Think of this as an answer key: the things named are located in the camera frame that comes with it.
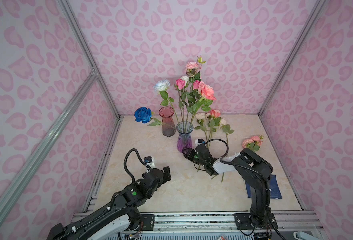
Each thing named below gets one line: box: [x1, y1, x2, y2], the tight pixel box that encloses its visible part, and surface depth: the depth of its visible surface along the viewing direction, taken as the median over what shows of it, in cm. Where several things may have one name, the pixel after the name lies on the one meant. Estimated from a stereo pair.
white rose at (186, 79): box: [180, 75, 189, 86], surface depth 81 cm
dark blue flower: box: [134, 106, 163, 127], surface depth 65 cm
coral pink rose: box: [208, 109, 221, 144], surface depth 112 cm
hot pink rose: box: [192, 79, 201, 91], surface depth 76 cm
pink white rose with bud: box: [185, 56, 206, 126], surface depth 79 cm
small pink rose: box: [242, 134, 265, 152], surface depth 101 cm
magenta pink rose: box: [174, 78, 185, 127], surface depth 77 cm
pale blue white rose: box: [153, 79, 179, 126], surface depth 75 cm
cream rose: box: [194, 112, 207, 141], surface depth 116 cm
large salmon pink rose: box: [190, 81, 216, 127], surface depth 71 cm
